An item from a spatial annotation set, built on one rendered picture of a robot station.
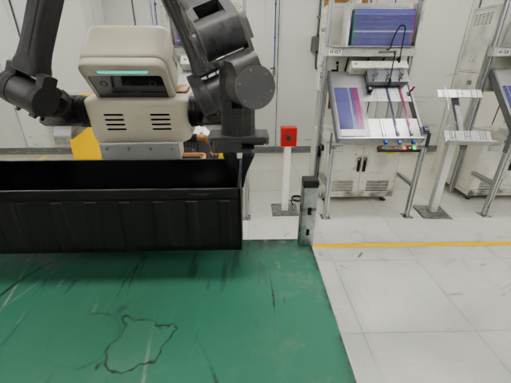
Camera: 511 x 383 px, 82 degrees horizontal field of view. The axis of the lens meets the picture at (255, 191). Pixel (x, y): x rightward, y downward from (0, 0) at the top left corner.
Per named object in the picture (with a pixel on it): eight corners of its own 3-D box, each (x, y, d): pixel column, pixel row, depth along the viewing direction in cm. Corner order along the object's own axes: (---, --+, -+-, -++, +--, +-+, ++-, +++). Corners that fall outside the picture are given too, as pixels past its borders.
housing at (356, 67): (401, 80, 266) (409, 67, 253) (347, 80, 265) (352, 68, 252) (399, 73, 269) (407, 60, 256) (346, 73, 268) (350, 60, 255)
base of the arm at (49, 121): (89, 97, 85) (46, 97, 84) (72, 81, 77) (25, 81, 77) (86, 125, 83) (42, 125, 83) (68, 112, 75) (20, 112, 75)
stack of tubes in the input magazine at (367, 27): (411, 45, 246) (418, 7, 235) (350, 45, 245) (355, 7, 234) (404, 45, 258) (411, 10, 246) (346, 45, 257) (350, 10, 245)
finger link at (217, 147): (255, 193, 52) (254, 140, 48) (214, 194, 52) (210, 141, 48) (254, 179, 58) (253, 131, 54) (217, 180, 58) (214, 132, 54)
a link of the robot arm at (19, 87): (66, 96, 77) (49, 88, 78) (39, 73, 67) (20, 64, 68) (46, 126, 76) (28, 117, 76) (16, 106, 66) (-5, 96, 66)
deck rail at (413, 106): (421, 143, 239) (426, 138, 233) (419, 143, 239) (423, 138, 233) (403, 75, 267) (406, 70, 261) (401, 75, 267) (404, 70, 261)
